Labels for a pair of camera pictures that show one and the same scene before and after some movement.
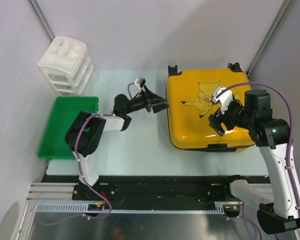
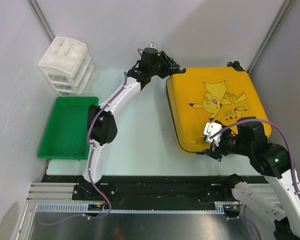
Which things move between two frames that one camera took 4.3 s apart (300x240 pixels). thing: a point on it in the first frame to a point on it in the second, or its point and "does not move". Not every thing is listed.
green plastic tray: [66, 110] does not move
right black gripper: [214, 119] to [212, 152]
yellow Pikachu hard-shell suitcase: [189, 95] does not move
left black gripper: [148, 98] to [170, 66]
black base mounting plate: [152, 192] does not move
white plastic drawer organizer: [67, 62] does not move
